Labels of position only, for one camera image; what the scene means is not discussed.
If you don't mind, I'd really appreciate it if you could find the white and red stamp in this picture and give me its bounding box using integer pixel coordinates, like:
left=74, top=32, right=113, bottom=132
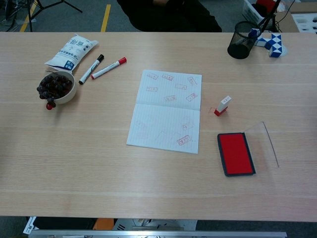
left=213, top=96, right=233, bottom=117

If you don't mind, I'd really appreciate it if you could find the red cap whiteboard marker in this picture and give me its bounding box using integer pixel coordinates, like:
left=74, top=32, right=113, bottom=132
left=90, top=57, right=127, bottom=80

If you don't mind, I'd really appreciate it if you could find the black cap whiteboard marker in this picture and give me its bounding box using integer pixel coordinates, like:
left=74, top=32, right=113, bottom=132
left=78, top=54, right=105, bottom=85

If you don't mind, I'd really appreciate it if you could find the red ink pad black case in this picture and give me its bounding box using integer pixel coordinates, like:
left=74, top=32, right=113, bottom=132
left=217, top=132, right=257, bottom=177

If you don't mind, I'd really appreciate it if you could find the beige bowl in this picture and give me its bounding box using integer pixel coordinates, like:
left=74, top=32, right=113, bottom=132
left=39, top=70, right=77, bottom=105

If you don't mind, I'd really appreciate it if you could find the person in black clothing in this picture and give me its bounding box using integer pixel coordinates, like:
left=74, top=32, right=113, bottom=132
left=116, top=0, right=223, bottom=33

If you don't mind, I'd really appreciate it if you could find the white machine base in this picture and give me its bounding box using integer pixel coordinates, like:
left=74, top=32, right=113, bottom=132
left=113, top=218, right=198, bottom=231

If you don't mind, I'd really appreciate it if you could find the black mesh pen holder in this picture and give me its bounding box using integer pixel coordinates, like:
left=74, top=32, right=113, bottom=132
left=227, top=20, right=260, bottom=60

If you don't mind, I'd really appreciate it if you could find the clear plastic ink pad lid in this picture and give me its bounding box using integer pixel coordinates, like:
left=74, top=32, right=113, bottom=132
left=244, top=120, right=280, bottom=172

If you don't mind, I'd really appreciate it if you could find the white salt bag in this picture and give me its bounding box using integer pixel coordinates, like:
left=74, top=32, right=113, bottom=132
left=44, top=33, right=100, bottom=72

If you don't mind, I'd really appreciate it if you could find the dark grape bunch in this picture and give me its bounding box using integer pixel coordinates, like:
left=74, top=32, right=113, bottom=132
left=36, top=74, right=74, bottom=104

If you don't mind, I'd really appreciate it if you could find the orange object under table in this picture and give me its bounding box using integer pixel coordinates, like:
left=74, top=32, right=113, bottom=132
left=93, top=218, right=114, bottom=231

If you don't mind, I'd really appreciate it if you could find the blue white snake cube toy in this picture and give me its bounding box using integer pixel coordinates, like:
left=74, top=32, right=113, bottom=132
left=255, top=33, right=288, bottom=58

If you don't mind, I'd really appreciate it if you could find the white plastic basket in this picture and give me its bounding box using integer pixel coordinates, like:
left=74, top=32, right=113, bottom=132
left=241, top=0, right=267, bottom=24

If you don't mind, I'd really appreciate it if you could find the red box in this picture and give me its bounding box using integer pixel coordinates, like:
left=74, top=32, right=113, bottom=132
left=256, top=0, right=277, bottom=10

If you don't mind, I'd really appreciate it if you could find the brown cardboard box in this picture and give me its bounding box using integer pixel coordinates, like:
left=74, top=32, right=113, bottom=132
left=273, top=11, right=300, bottom=33

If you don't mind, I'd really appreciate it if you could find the black tripod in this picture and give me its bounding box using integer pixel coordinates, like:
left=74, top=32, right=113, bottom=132
left=4, top=0, right=83, bottom=32

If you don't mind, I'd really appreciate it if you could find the white printed paper sheet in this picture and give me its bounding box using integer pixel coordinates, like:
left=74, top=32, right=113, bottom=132
left=23, top=216, right=39, bottom=235

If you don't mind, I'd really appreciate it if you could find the white foam tray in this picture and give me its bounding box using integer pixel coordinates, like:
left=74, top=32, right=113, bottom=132
left=291, top=12, right=317, bottom=34

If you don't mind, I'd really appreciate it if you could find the aluminium rail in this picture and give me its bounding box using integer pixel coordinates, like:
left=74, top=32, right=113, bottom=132
left=28, top=230, right=288, bottom=238

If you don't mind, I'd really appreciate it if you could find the black camera stand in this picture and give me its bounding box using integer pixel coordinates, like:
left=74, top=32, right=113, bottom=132
left=257, top=0, right=283, bottom=33

